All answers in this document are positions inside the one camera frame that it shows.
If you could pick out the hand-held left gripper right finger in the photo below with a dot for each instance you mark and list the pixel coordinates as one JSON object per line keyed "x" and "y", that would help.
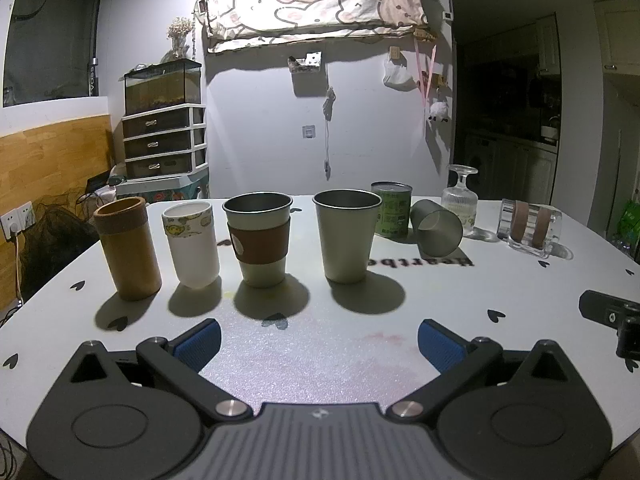
{"x": 441, "y": 346}

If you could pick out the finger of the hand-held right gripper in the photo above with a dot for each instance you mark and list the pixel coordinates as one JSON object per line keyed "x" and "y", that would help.
{"x": 602, "y": 310}

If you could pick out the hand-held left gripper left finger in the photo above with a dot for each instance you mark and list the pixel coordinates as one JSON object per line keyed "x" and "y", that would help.
{"x": 199, "y": 342}

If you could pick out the white cup with printed band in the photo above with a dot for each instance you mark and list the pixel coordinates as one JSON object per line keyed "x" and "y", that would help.
{"x": 192, "y": 255}

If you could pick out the brown cylindrical cup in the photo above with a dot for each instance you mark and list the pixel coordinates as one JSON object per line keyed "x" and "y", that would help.
{"x": 131, "y": 255}

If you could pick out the steel cup with brown sleeve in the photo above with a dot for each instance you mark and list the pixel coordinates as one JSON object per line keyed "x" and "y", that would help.
{"x": 260, "y": 247}

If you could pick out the grey frosted cup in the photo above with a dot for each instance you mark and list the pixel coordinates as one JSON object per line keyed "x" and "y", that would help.
{"x": 440, "y": 232}

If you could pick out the plain steel cup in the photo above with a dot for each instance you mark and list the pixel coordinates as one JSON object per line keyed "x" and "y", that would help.
{"x": 346, "y": 245}

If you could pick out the green plastic bag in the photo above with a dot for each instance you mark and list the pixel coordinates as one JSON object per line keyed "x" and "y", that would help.
{"x": 630, "y": 227}

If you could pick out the clear glass with brown bands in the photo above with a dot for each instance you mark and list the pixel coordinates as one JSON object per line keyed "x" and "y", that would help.
{"x": 530, "y": 225}

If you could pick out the green tin can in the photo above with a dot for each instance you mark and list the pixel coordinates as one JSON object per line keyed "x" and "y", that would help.
{"x": 392, "y": 212}

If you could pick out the clear ribbed glass goblet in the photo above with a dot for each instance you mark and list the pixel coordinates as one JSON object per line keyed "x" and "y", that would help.
{"x": 462, "y": 205}

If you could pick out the printed storage box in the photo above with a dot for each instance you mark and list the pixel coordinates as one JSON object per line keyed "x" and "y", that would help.
{"x": 165, "y": 190}

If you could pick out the black mesh net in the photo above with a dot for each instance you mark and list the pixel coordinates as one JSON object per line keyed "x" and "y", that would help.
{"x": 55, "y": 240}

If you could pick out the white pot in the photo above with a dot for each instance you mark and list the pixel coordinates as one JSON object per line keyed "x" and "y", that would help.
{"x": 550, "y": 131}

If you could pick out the plastic drawer unit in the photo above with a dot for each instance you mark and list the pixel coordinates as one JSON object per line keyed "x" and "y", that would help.
{"x": 160, "y": 142}

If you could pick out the white power socket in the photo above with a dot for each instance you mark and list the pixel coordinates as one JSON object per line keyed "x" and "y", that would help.
{"x": 17, "y": 217}

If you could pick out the wooden panel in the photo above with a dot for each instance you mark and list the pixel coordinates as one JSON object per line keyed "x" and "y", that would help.
{"x": 55, "y": 165}

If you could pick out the white plush toy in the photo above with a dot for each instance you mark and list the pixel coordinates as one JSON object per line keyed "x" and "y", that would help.
{"x": 438, "y": 110}

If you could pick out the glass fish tank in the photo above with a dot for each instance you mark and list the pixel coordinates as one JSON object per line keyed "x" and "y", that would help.
{"x": 162, "y": 90}

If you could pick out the pink ribbons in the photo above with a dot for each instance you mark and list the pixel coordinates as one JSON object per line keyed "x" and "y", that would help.
{"x": 425, "y": 77}

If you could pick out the white plastic bag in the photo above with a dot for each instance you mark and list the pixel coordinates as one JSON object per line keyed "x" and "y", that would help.
{"x": 397, "y": 74}

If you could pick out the dried flower bouquet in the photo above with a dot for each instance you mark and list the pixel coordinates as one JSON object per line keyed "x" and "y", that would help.
{"x": 179, "y": 35}

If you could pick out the dark window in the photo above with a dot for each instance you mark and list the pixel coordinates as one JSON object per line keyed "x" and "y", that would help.
{"x": 52, "y": 40}

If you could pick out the printed cartoon cloth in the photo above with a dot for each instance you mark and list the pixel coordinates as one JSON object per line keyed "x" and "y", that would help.
{"x": 310, "y": 0}

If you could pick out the white wall switch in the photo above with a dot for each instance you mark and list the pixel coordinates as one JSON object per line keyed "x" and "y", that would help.
{"x": 309, "y": 131}

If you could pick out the white wall cabinet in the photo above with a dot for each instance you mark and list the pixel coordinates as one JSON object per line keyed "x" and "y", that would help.
{"x": 617, "y": 35}

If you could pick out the small wall shelf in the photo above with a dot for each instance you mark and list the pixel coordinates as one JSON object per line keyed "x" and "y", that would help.
{"x": 305, "y": 64}

